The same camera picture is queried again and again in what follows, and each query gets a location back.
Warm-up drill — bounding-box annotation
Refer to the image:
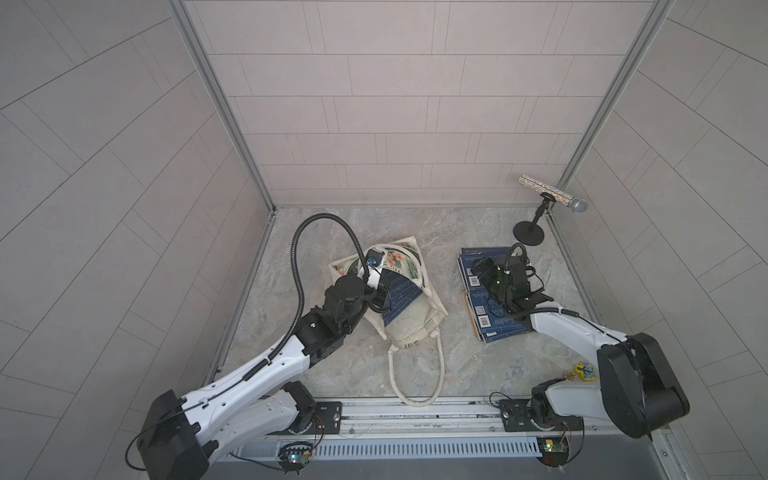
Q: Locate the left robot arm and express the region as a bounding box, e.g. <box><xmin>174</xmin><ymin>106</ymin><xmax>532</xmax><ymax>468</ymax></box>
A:
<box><xmin>128</xmin><ymin>213</ymin><xmax>387</xmax><ymax>479</ymax></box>

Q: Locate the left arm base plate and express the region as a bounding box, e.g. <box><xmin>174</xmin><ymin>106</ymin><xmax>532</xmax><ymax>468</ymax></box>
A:
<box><xmin>299</xmin><ymin>401</ymin><xmax>343</xmax><ymax>436</ymax></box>

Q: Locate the aluminium mounting rail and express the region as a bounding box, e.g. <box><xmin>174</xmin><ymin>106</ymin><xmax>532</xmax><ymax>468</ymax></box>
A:
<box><xmin>227</xmin><ymin>395</ymin><xmax>667</xmax><ymax>463</ymax></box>

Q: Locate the stack of blue books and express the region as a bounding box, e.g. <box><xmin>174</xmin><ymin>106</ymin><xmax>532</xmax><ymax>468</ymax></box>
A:
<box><xmin>380</xmin><ymin>269</ymin><xmax>422</xmax><ymax>326</ymax></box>

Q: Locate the left circuit board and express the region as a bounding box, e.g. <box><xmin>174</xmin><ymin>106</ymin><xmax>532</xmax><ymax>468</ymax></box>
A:
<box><xmin>277</xmin><ymin>441</ymin><xmax>315</xmax><ymax>473</ymax></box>

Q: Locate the circuit board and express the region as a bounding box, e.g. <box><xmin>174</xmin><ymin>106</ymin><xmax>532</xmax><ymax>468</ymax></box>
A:
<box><xmin>277</xmin><ymin>441</ymin><xmax>315</xmax><ymax>473</ymax></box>
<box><xmin>537</xmin><ymin>437</ymin><xmax>571</xmax><ymax>468</ymax></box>

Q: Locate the floral canvas tote bag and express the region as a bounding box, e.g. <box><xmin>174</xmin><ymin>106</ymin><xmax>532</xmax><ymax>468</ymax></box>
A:
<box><xmin>329</xmin><ymin>236</ymin><xmax>448</xmax><ymax>408</ymax></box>

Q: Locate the glitter microphone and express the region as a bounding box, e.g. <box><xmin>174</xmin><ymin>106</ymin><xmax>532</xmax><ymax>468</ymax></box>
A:
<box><xmin>518</xmin><ymin>174</ymin><xmax>588</xmax><ymax>213</ymax></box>

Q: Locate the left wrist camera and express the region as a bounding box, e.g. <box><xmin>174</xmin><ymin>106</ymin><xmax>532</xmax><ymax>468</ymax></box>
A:
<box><xmin>365</xmin><ymin>247</ymin><xmax>386</xmax><ymax>290</ymax></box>

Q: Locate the black microphone stand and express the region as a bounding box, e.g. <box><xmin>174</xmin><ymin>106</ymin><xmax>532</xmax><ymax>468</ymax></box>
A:
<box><xmin>513</xmin><ymin>193</ymin><xmax>556</xmax><ymax>246</ymax></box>

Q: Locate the right circuit board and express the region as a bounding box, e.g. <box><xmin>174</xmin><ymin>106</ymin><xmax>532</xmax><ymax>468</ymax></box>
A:
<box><xmin>537</xmin><ymin>437</ymin><xmax>571</xmax><ymax>468</ymax></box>

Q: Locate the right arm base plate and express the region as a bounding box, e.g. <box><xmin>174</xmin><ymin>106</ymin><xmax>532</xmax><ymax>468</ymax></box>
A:
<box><xmin>495</xmin><ymin>398</ymin><xmax>584</xmax><ymax>432</ymax></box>

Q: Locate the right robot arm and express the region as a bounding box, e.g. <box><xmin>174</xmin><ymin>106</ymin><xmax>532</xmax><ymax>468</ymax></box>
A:
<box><xmin>468</xmin><ymin>243</ymin><xmax>691</xmax><ymax>438</ymax></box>

